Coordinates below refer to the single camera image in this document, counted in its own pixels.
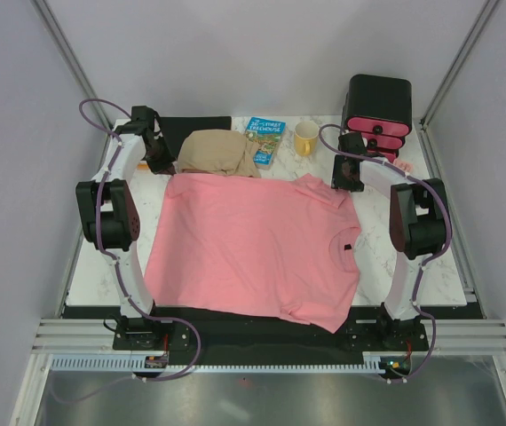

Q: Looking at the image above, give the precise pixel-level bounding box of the blue treehouse book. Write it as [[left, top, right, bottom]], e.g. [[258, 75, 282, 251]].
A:
[[245, 117, 286, 170]]

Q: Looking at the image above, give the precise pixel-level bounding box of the aluminium front rail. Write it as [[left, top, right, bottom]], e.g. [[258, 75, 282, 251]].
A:
[[32, 319, 506, 355]]

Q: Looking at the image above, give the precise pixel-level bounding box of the black notebook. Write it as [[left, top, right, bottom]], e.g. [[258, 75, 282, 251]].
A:
[[159, 116, 232, 157]]

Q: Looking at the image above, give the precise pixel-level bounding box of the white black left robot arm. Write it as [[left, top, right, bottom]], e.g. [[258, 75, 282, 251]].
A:
[[75, 106, 174, 351]]

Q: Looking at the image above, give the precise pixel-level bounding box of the yellow mug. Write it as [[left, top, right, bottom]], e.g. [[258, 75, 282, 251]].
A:
[[294, 121, 320, 157]]

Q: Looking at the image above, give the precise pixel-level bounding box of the white slotted cable duct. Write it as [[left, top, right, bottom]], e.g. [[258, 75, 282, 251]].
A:
[[50, 352, 410, 374]]

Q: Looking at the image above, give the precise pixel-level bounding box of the pink t shirt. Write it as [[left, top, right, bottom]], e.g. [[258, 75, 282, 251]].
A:
[[145, 174, 360, 333]]

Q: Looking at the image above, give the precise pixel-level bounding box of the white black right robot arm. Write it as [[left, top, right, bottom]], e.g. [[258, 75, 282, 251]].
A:
[[332, 131, 452, 350]]

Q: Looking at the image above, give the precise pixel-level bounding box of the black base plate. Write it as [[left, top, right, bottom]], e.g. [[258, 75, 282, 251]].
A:
[[63, 303, 485, 367]]

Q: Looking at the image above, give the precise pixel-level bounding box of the right aluminium frame post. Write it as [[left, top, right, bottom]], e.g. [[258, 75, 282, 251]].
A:
[[419, 0, 502, 130]]

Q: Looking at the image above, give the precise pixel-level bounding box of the aluminium frame post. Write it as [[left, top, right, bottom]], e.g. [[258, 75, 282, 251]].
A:
[[419, 0, 502, 130], [30, 0, 115, 130]]

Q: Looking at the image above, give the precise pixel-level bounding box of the left aluminium frame post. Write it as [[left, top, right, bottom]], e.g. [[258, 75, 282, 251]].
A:
[[30, 0, 115, 130]]

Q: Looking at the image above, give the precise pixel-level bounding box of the pink cube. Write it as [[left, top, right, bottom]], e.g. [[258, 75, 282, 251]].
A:
[[393, 159, 414, 174]]

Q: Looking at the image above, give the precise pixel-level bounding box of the beige t shirt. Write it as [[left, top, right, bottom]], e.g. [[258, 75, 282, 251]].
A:
[[178, 130, 260, 178]]

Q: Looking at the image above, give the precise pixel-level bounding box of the black pink drawer unit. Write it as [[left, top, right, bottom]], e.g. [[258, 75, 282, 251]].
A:
[[343, 74, 412, 162]]

